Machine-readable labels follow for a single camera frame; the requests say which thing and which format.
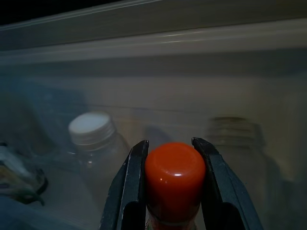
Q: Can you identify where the clear fridge door shelf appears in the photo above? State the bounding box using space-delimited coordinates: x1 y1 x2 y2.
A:
0 0 307 230

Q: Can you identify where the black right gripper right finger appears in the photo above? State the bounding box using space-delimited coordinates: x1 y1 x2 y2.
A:
191 137 264 230

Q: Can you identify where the small bottle with orange cap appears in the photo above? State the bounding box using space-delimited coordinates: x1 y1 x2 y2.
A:
143 141 208 230

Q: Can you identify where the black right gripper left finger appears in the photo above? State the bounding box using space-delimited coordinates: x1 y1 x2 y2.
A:
99 139 150 230

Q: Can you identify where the clear bottle with white cap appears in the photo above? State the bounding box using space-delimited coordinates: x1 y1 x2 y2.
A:
67 111 135 208

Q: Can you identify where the crumpled food package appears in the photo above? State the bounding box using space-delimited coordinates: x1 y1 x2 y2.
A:
0 142 49 207

